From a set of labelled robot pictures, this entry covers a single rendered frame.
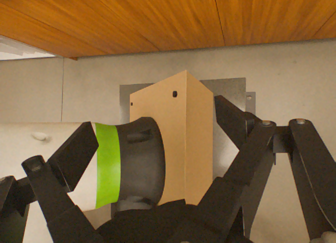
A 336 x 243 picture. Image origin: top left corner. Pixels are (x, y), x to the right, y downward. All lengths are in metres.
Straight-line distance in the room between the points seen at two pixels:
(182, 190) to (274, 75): 1.24
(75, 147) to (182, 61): 1.36
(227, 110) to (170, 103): 0.11
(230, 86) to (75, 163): 0.35
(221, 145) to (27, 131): 0.35
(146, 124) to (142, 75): 1.32
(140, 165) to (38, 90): 2.19
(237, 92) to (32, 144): 0.37
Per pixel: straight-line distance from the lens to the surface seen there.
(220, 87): 0.44
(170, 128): 0.25
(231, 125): 0.16
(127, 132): 0.29
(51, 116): 2.25
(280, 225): 1.56
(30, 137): 0.28
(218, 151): 0.45
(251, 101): 1.37
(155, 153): 0.27
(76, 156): 0.17
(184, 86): 0.22
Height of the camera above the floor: 1.38
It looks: 69 degrees down
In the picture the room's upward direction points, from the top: 90 degrees counter-clockwise
